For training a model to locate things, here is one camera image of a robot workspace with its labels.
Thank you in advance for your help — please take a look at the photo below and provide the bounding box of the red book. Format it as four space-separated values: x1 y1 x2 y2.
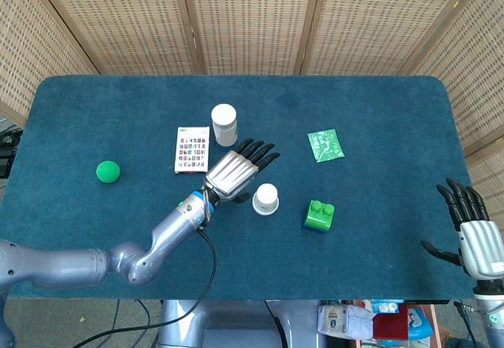
372 312 410 341

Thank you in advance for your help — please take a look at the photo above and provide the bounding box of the white picture card box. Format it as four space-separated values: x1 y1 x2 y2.
174 126 210 175

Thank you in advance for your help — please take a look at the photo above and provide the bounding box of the black equipment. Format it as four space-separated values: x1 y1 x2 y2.
0 128 24 180

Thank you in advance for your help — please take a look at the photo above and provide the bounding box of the white paper cup green flower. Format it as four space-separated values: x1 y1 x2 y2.
254 183 279 209
252 202 280 217

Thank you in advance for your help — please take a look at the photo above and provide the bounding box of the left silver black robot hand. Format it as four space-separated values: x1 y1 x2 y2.
204 138 281 204

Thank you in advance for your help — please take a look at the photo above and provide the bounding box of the white plastic package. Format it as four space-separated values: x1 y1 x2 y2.
317 304 375 341

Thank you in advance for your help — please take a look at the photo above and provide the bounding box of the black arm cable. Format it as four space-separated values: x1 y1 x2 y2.
452 300 489 348
70 225 217 348

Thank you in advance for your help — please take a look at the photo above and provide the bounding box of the green toy building block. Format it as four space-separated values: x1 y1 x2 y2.
303 199 336 231

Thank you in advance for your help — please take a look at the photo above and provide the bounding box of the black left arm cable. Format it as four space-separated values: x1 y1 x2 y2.
70 225 217 348

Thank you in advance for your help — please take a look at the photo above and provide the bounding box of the tall white cylinder canister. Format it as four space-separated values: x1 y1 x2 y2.
210 103 239 147

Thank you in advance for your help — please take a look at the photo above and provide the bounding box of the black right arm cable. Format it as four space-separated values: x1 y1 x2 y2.
452 300 489 348

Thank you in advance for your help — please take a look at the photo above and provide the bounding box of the light blue box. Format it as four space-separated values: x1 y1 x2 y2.
407 304 434 340

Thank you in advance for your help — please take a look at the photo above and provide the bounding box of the woven wooden folding screen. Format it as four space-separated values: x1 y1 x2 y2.
0 0 504 207

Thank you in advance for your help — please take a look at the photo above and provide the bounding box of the green foam ball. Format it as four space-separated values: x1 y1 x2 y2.
95 160 121 184

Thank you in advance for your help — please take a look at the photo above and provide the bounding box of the grey robot torso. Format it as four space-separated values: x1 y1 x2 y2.
157 299 328 348

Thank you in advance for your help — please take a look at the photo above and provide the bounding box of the green foil sachet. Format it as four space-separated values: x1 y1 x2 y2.
306 128 345 164

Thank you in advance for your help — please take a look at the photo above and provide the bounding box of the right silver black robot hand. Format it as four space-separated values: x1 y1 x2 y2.
420 178 504 286

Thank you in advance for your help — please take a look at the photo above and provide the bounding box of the blue carpet table cloth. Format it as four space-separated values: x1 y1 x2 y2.
0 74 480 302

